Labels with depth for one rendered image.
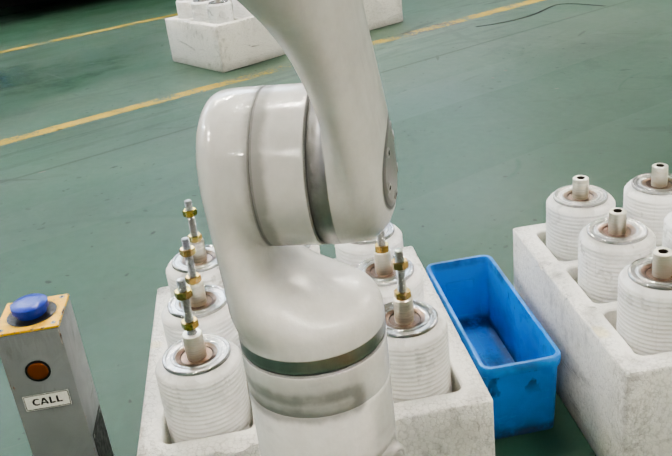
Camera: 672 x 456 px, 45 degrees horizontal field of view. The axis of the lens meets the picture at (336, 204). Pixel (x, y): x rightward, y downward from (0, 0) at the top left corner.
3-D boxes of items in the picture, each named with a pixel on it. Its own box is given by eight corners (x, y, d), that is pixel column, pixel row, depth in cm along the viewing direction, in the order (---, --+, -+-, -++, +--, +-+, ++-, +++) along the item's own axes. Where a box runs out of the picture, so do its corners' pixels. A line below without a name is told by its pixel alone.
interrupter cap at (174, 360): (212, 382, 85) (211, 376, 85) (150, 374, 87) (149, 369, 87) (242, 341, 91) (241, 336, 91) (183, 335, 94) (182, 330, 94)
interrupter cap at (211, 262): (190, 246, 115) (189, 242, 115) (236, 250, 113) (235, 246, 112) (161, 272, 109) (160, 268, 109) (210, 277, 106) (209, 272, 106)
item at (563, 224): (623, 316, 119) (627, 205, 112) (560, 326, 118) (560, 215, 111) (595, 284, 128) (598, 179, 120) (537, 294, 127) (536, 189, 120)
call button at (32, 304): (48, 323, 88) (43, 307, 87) (10, 329, 87) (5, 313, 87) (54, 305, 91) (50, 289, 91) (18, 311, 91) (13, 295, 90)
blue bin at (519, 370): (564, 430, 108) (564, 356, 103) (485, 445, 107) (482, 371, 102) (491, 315, 136) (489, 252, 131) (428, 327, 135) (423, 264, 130)
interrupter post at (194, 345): (201, 365, 88) (196, 339, 87) (182, 363, 89) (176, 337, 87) (211, 352, 90) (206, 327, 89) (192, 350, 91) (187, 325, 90)
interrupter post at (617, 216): (629, 236, 104) (630, 213, 103) (612, 238, 104) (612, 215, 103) (621, 228, 106) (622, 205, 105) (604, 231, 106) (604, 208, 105)
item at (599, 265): (663, 361, 108) (670, 241, 101) (594, 373, 108) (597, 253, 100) (630, 324, 117) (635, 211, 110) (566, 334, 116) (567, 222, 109)
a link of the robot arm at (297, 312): (165, 119, 41) (221, 394, 48) (348, 108, 39) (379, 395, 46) (218, 70, 49) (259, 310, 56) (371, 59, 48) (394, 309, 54)
